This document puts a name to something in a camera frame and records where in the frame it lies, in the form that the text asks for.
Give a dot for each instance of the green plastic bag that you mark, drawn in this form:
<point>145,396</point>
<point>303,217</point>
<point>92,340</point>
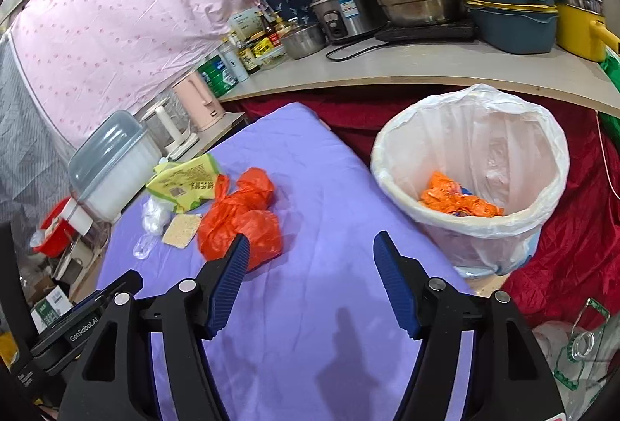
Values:
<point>611,101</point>

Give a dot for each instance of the red plastic basin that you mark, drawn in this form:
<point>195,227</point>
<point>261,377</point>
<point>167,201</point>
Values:
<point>53,227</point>

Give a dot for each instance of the grey patterned cloth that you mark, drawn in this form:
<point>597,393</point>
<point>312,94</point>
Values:
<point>29,135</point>

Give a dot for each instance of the group of condiment bottles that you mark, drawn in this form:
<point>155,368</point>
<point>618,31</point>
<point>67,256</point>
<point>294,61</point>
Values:
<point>247,50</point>

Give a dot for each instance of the white dish box grey lid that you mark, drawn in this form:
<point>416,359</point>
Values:
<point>111,159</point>

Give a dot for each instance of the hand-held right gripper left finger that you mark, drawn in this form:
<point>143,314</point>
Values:
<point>230,285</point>

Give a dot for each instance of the dark red cloth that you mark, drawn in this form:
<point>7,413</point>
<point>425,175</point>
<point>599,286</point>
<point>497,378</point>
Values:
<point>586,232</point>

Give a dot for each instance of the pink dotted curtain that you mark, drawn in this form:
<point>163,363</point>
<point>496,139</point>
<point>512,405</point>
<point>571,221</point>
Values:
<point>121,14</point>

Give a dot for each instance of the printed cardboard box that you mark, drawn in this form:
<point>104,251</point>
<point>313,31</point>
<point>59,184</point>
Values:
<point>51,307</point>

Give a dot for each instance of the yellow pot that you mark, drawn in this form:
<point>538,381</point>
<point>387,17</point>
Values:
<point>581,26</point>

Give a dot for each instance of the red plastic bag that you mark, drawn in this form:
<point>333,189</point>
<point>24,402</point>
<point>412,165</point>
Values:
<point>242,217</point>

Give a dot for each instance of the orange snack wrapper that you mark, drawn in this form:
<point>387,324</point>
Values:
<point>460,200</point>

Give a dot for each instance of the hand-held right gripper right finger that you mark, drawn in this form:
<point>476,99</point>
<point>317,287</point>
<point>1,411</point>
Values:
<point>395,290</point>

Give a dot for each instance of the green trimmed clear bag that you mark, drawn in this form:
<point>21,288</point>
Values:
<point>593,314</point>

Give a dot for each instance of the beige sponge pad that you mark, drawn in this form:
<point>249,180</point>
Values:
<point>181,231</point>

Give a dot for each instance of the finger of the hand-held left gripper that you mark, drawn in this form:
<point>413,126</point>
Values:
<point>123,283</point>

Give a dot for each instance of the purple table cloth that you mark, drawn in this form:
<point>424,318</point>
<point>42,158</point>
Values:
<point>310,188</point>

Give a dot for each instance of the clear plastic bottle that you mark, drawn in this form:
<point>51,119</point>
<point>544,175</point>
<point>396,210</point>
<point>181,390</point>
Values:
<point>583,347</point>

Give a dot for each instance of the clear plastic bag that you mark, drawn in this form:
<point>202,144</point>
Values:
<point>152,222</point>

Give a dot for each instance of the black induction cooker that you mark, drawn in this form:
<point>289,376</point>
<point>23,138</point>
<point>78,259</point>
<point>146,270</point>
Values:
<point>431,31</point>

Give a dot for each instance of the curved counter board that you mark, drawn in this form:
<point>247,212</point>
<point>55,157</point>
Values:
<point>411,67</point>

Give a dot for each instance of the white-lined trash bin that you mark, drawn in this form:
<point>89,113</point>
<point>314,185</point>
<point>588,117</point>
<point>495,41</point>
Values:
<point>484,145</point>

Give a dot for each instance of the steel rice cooker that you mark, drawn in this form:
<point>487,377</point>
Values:
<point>344,9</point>

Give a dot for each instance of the yellow-green tissue packet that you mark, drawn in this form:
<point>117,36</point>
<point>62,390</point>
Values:
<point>186,181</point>

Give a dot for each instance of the steel bowl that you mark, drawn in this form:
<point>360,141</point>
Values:
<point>302,41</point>

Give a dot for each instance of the stack of blue-yellow basins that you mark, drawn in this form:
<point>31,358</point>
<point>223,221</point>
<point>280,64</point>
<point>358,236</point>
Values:
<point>513,21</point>

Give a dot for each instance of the pink electric kettle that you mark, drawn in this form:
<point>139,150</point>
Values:
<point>198,101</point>

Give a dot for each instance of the yellow cloth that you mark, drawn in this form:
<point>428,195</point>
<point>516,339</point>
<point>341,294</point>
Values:
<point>7,348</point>

